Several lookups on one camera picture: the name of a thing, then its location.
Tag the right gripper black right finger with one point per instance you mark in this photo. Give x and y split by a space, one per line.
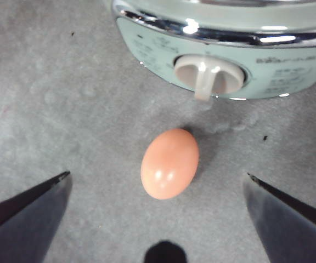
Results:
292 230

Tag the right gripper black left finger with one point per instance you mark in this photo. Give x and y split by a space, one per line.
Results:
21 227

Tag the sage green electric pot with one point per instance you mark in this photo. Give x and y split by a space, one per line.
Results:
229 16

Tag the brown egg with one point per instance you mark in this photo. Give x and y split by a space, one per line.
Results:
169 164

